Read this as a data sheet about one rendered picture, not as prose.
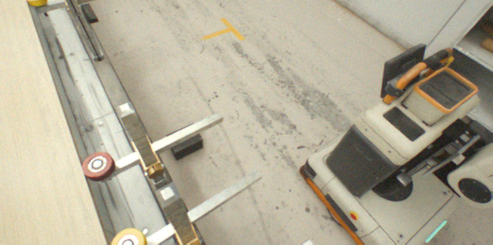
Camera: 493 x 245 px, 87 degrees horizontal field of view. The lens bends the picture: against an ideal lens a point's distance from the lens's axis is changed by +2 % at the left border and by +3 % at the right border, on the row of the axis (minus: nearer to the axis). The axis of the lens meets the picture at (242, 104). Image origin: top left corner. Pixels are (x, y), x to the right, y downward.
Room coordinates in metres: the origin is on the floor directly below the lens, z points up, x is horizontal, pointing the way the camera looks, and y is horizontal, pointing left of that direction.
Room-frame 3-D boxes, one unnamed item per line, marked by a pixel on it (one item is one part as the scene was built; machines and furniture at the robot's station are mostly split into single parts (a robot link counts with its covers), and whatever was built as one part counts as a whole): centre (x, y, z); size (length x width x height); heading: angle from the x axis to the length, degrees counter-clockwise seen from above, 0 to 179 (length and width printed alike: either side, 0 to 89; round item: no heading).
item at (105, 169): (0.28, 0.40, 0.85); 0.08 x 0.08 x 0.11
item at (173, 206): (0.14, 0.11, 0.94); 0.04 x 0.04 x 0.48; 39
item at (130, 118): (0.34, 0.27, 0.90); 0.04 x 0.04 x 0.48; 39
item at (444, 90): (0.75, -0.78, 0.87); 0.23 x 0.15 x 0.11; 129
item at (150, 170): (0.35, 0.28, 0.84); 0.14 x 0.06 x 0.05; 39
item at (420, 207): (0.66, -0.86, 0.16); 0.67 x 0.64 x 0.25; 39
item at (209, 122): (0.41, 0.24, 0.83); 0.43 x 0.03 x 0.04; 129
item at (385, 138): (0.74, -0.80, 0.59); 0.55 x 0.34 x 0.83; 129
